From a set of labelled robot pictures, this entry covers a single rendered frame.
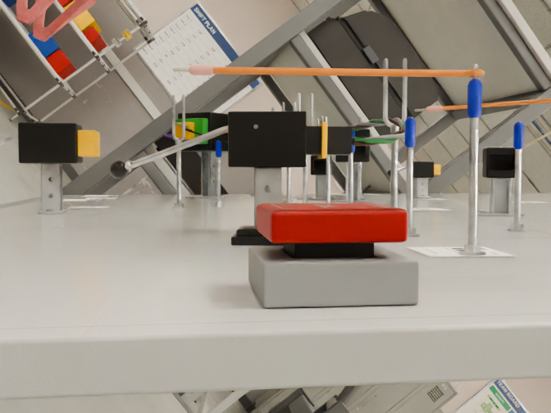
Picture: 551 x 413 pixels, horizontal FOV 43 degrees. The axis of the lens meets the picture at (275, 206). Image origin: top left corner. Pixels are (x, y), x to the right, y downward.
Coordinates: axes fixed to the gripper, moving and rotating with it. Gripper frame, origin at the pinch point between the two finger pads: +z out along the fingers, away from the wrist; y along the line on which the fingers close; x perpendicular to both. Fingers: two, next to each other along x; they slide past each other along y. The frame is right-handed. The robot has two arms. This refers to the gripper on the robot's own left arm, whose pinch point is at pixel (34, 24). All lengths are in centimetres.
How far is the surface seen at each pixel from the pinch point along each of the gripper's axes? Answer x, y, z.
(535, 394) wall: -388, 725, 30
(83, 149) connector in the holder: -9.8, 1.8, 10.3
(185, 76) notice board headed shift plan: 123, 723, -152
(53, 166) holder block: -7.4, 2.7, 13.3
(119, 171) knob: -19.9, -22.5, 12.1
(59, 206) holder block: -9.5, 3.3, 17.0
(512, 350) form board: -40, -52, 14
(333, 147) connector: -33.8, -24.5, 4.6
